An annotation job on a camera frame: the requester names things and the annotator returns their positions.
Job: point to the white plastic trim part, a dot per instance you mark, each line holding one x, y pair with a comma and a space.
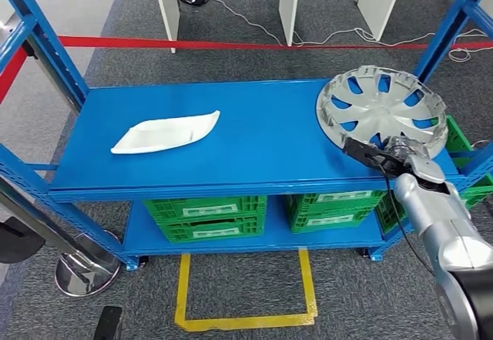
165, 133

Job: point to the blue metal shelf rack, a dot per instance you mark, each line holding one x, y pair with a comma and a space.
250, 138

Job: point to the red barrier belt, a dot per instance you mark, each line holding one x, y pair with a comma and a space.
11, 74
231, 45

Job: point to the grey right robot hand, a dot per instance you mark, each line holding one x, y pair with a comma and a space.
402, 149

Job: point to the silver wheel hubcap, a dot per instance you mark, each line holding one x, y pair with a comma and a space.
381, 105

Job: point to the wide white table leg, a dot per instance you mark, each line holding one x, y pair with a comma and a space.
379, 5

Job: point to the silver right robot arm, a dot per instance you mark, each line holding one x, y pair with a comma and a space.
442, 235

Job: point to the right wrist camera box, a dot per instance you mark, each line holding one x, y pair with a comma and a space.
358, 149

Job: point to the chrome stanchion post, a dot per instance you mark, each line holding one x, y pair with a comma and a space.
88, 274
52, 74

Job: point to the black robot foot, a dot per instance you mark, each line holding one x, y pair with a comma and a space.
108, 325

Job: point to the black stanchion post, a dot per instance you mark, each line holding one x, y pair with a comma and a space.
19, 240

